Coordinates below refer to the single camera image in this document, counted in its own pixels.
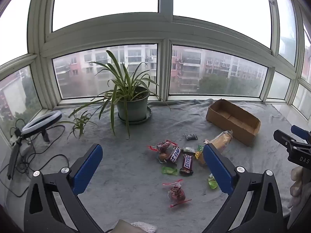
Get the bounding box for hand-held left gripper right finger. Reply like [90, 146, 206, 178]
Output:
[203, 144, 285, 233]

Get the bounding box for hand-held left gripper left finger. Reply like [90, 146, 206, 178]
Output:
[24, 144, 104, 233]

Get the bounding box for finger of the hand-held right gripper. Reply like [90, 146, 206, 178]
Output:
[291, 125, 311, 143]
[273, 129, 299, 153]

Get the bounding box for clear bread packet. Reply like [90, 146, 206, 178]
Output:
[196, 130, 233, 167]

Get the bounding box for brown chocolate bar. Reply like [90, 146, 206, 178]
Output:
[179, 152, 195, 176]
[166, 146, 182, 164]

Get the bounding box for cardboard box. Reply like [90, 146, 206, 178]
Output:
[206, 99, 261, 147]

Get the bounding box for person's right hand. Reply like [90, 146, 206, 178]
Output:
[287, 166, 305, 210]

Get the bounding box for red-edged clear wrapped candy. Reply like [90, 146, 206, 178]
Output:
[162, 178, 192, 209]
[148, 139, 172, 154]

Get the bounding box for spider plant in green pot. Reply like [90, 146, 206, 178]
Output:
[62, 50, 172, 140]

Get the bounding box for green plant saucer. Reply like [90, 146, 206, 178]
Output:
[118, 105, 152, 125]

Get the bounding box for apartment buildings outside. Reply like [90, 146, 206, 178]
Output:
[53, 44, 268, 97]

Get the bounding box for ring light on stand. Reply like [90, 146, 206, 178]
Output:
[0, 118, 71, 197]

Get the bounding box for white ring light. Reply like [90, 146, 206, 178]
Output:
[21, 110, 63, 143]

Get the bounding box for white window frame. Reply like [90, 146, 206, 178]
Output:
[0, 0, 311, 131]

